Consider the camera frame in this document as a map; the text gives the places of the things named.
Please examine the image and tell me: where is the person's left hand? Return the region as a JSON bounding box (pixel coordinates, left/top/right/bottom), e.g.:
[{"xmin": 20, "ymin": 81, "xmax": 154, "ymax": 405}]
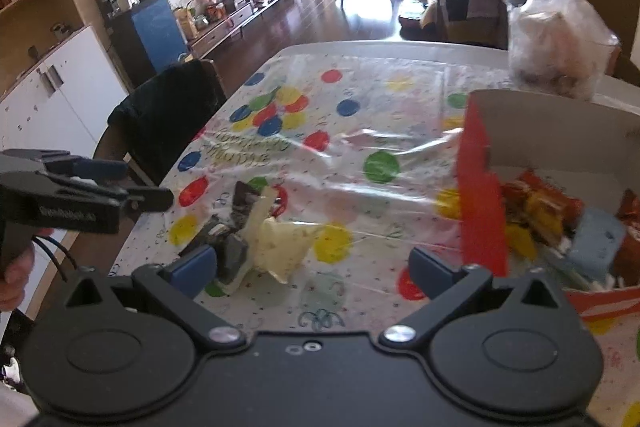
[{"xmin": 0, "ymin": 227, "xmax": 53, "ymax": 314}]

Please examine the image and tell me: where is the dark chair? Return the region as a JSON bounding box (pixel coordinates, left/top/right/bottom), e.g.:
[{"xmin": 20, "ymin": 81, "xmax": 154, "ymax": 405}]
[{"xmin": 94, "ymin": 58, "xmax": 228, "ymax": 188}]

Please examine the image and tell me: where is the dark cabinet with blue front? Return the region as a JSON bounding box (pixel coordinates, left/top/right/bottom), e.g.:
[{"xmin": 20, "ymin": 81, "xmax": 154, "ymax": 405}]
[{"xmin": 91, "ymin": 0, "xmax": 190, "ymax": 90}]

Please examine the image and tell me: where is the silver snack packet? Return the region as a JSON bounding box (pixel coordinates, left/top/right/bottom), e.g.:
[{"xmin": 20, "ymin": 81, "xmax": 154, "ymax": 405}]
[{"xmin": 179, "ymin": 214, "xmax": 251, "ymax": 285}]

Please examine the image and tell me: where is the wooden television cabinet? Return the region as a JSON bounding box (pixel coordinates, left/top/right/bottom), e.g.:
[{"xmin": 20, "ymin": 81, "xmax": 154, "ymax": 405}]
[{"xmin": 187, "ymin": 0, "xmax": 297, "ymax": 60}]

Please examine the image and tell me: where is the balloon print tablecloth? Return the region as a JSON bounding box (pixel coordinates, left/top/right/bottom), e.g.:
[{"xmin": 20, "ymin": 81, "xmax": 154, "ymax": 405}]
[{"xmin": 107, "ymin": 41, "xmax": 640, "ymax": 427}]

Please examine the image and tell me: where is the clear plastic snack bag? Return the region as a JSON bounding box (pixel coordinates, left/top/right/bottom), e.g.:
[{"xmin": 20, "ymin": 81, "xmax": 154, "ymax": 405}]
[{"xmin": 502, "ymin": 0, "xmax": 622, "ymax": 102}]

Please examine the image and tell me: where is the white cabinet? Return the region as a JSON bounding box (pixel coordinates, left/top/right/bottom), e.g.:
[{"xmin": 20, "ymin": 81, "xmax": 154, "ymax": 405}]
[{"xmin": 0, "ymin": 24, "xmax": 130, "ymax": 168}]

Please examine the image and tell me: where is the cream yellow snack packet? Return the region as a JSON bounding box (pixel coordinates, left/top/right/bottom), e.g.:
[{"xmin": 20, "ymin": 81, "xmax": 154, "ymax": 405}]
[{"xmin": 249, "ymin": 187, "xmax": 328, "ymax": 284}]

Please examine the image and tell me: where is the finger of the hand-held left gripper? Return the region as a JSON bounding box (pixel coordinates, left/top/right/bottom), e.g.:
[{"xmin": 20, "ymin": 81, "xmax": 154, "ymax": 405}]
[
  {"xmin": 47, "ymin": 177, "xmax": 175, "ymax": 214},
  {"xmin": 42, "ymin": 151, "xmax": 130, "ymax": 182}
]

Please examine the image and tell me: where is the orange snack packet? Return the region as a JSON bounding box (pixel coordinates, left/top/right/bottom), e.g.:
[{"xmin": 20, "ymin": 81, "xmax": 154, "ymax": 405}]
[{"xmin": 500, "ymin": 169, "xmax": 585, "ymax": 238}]

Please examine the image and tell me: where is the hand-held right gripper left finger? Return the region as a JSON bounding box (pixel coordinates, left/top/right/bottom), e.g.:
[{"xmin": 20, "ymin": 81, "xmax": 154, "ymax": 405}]
[{"xmin": 62, "ymin": 244, "xmax": 248, "ymax": 350}]

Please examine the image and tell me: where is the red cardboard box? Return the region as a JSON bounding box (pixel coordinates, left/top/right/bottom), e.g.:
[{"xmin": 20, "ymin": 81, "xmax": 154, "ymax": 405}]
[{"xmin": 456, "ymin": 89, "xmax": 640, "ymax": 323}]

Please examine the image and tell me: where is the dark brown snack packet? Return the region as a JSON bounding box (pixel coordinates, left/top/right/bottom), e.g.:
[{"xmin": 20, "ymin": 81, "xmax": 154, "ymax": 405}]
[{"xmin": 231, "ymin": 181, "xmax": 263, "ymax": 220}]

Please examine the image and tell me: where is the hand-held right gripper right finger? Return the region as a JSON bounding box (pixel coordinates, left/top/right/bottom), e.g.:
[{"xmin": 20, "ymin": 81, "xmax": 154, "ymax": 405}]
[{"xmin": 379, "ymin": 247, "xmax": 573, "ymax": 352}]

